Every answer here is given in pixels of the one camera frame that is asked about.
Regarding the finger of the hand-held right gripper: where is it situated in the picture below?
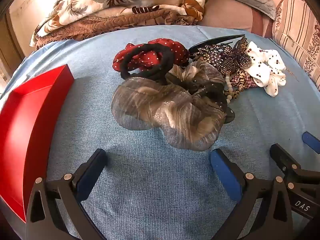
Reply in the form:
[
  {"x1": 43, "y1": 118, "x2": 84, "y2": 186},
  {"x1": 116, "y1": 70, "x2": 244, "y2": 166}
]
[
  {"x1": 302, "y1": 131, "x2": 320, "y2": 154},
  {"x1": 270, "y1": 144, "x2": 320, "y2": 220}
]

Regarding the black braided hair tie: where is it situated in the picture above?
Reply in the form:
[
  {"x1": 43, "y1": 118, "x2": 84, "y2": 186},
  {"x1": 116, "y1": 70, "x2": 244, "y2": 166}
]
[{"x1": 119, "y1": 43, "x2": 175, "y2": 84}]

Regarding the gold pearl hair tie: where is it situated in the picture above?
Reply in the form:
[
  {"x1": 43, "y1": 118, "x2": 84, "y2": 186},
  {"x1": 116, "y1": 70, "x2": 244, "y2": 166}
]
[{"x1": 223, "y1": 70, "x2": 247, "y2": 100}]

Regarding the rhinestone flower hair clip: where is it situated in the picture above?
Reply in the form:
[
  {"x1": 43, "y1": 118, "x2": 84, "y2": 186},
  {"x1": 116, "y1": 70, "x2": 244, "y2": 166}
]
[{"x1": 187, "y1": 34, "x2": 253, "y2": 77}]

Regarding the white cherry print scrunchie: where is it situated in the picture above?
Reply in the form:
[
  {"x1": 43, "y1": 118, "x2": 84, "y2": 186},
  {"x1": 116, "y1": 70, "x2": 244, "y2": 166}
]
[{"x1": 244, "y1": 41, "x2": 287, "y2": 97}]

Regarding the black sequined scrunchie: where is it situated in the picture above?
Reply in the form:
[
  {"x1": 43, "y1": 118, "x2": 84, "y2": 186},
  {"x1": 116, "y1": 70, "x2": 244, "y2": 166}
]
[{"x1": 175, "y1": 75, "x2": 237, "y2": 125}]

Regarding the large pearl bracelet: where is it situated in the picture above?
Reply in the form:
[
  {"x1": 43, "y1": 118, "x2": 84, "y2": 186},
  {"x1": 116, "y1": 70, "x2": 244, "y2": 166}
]
[{"x1": 224, "y1": 75, "x2": 234, "y2": 103}]

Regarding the blue bed sheet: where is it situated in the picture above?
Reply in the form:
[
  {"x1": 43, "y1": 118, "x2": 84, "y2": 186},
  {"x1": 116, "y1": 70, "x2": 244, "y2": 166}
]
[{"x1": 0, "y1": 24, "x2": 320, "y2": 240}]

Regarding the grey organza scrunchie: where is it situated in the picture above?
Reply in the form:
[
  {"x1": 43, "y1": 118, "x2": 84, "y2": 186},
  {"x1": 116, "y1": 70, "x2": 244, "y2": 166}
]
[{"x1": 111, "y1": 61, "x2": 227, "y2": 152}]

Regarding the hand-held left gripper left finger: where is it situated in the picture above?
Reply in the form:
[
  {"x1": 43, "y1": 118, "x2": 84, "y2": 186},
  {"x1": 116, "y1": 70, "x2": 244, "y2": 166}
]
[{"x1": 25, "y1": 148, "x2": 108, "y2": 240}]

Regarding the red polka dot scrunchie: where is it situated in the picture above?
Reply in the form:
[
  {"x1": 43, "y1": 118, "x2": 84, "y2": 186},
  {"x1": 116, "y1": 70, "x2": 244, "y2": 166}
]
[{"x1": 112, "y1": 37, "x2": 190, "y2": 73}]

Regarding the red cardboard box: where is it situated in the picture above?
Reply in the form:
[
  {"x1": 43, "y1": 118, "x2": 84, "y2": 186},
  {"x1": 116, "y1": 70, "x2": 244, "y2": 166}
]
[{"x1": 0, "y1": 64, "x2": 75, "y2": 223}]

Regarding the striped floral pillow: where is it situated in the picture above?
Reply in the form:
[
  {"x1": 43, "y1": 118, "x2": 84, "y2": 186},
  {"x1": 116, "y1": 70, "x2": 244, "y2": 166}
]
[{"x1": 271, "y1": 0, "x2": 320, "y2": 90}]

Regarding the brown quilted blanket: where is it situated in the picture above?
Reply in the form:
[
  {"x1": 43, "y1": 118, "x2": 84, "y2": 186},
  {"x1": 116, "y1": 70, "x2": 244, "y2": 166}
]
[{"x1": 35, "y1": 10, "x2": 198, "y2": 50}]

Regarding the pink bed sheet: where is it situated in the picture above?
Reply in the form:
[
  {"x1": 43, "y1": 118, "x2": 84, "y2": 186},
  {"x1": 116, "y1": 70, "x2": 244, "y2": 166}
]
[{"x1": 197, "y1": 0, "x2": 304, "y2": 39}]

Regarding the red plaid scrunchie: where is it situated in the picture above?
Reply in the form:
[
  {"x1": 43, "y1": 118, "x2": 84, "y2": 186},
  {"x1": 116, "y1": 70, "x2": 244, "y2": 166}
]
[{"x1": 230, "y1": 70, "x2": 258, "y2": 89}]

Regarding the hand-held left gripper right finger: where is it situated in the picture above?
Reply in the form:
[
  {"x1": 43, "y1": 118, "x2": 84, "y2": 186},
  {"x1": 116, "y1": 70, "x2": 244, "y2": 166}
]
[{"x1": 210, "y1": 148, "x2": 293, "y2": 240}]

